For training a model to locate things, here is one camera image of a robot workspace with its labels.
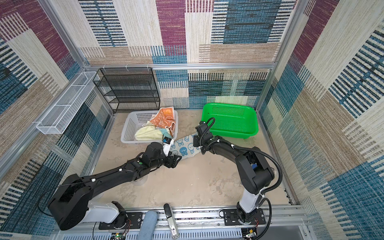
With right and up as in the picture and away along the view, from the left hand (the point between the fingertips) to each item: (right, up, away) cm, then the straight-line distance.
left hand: (177, 153), depth 84 cm
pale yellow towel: (-22, +10, +15) cm, 28 cm away
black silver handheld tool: (-1, -29, -14) cm, 33 cm away
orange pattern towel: (-11, +21, +22) cm, 32 cm away
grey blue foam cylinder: (-12, -31, -14) cm, 36 cm away
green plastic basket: (+36, +19, +28) cm, 49 cm away
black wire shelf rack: (-37, +41, +24) cm, 60 cm away
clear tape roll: (-20, -16, 0) cm, 25 cm away
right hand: (+12, +6, +10) cm, 16 cm away
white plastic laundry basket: (-33, +19, +24) cm, 45 cm away
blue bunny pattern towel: (+3, +1, +13) cm, 13 cm away
